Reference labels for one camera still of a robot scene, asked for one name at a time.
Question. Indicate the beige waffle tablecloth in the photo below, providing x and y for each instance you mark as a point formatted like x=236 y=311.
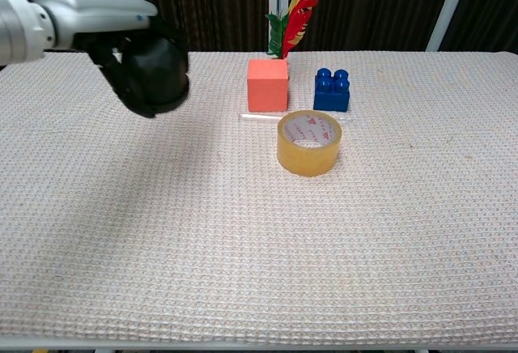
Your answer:
x=283 y=247

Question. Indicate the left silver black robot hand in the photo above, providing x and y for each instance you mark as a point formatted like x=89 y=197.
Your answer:
x=101 y=13

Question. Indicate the clear plastic tube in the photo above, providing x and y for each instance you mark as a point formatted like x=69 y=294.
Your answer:
x=259 y=117

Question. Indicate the black dice cup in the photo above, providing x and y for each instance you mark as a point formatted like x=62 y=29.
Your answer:
x=162 y=69

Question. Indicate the blue building brick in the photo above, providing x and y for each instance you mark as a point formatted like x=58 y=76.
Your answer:
x=329 y=98

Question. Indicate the red yellow green feather shuttlecock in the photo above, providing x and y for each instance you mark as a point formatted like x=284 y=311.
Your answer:
x=297 y=17

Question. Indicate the dark brown curtain panel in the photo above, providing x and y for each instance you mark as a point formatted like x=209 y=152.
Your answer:
x=218 y=5
x=372 y=5
x=493 y=5

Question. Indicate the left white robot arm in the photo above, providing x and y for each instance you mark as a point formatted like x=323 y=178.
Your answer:
x=20 y=29

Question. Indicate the yellowish packing tape roll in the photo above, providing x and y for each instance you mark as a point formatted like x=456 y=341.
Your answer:
x=307 y=162

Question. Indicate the orange foam cube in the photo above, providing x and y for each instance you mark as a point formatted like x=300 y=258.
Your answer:
x=267 y=90

